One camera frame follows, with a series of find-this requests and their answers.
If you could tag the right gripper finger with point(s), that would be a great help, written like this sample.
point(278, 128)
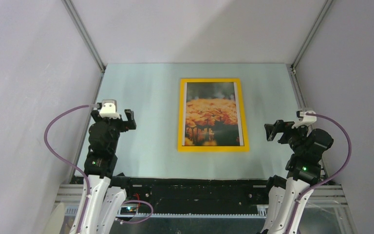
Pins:
point(271, 131)
point(283, 125)

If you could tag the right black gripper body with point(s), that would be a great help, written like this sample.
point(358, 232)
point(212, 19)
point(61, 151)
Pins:
point(293, 136)

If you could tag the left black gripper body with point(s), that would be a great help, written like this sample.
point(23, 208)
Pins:
point(116, 125)

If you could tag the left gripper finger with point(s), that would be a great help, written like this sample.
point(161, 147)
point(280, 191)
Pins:
point(128, 125)
point(129, 114)

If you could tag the yellow wooden picture frame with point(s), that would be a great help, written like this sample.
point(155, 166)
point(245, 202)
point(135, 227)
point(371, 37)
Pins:
point(181, 113)

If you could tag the orange flower photo print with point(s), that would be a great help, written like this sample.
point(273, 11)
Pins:
point(211, 113)

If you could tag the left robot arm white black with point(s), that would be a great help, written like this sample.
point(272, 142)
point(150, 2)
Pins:
point(100, 201)

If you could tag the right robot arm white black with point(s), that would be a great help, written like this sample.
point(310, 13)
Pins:
point(287, 197)

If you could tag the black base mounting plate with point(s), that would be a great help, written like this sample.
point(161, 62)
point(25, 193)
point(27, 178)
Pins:
point(195, 196)

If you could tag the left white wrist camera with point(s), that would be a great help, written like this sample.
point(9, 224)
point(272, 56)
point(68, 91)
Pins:
point(109, 109)

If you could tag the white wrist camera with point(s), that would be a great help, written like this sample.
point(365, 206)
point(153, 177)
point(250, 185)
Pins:
point(305, 118)
point(109, 109)

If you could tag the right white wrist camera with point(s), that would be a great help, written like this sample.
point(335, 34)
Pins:
point(305, 118)

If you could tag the aluminium extrusion rail front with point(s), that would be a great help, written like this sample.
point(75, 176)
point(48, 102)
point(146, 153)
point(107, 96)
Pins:
point(324, 197)

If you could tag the right aluminium corner post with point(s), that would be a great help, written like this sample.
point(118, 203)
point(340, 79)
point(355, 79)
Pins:
point(311, 33)

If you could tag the aluminium corner post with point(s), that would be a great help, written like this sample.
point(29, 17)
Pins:
point(311, 33)
point(83, 32)

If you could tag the left aluminium corner post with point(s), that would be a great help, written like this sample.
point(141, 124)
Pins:
point(83, 32)

